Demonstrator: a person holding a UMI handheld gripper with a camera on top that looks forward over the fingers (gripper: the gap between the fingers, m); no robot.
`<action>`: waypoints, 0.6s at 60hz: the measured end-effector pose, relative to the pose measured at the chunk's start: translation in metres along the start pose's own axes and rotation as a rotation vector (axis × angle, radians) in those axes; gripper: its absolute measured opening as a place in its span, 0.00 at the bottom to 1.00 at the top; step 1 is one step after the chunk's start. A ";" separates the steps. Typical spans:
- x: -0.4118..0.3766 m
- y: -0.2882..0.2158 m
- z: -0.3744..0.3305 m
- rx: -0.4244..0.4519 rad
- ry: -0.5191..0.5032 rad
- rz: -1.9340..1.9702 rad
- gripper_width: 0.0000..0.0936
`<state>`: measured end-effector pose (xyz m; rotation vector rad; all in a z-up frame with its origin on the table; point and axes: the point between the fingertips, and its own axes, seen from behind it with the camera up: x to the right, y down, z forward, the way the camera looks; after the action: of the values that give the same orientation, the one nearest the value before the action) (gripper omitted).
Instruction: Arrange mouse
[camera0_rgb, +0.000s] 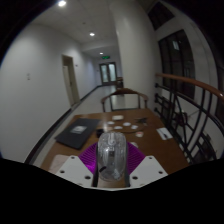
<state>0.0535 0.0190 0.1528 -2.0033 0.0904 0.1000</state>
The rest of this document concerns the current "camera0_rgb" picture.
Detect glass double door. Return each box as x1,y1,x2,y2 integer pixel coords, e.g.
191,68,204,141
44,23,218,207
99,61,118,85

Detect dark wooden hallway chair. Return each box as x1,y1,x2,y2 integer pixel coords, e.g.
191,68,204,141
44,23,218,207
115,77,124,89

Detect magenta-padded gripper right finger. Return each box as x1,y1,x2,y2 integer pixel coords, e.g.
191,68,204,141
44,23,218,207
125,146,169,188

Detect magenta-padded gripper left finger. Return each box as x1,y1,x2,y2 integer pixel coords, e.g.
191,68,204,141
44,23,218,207
54,142,99,188

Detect white side door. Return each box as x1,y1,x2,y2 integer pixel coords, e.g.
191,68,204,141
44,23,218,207
61,54,81,107

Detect black railing with wooden handrail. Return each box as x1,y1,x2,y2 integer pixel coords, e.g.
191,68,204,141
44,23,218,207
153,72,224,165

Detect dark window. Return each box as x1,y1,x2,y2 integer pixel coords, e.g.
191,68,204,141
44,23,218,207
158,29,196,101

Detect black closed laptop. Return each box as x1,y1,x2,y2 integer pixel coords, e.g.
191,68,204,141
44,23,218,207
54,117,101,150

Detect wooden armchair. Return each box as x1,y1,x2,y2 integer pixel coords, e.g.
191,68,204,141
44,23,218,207
100,87,149,113

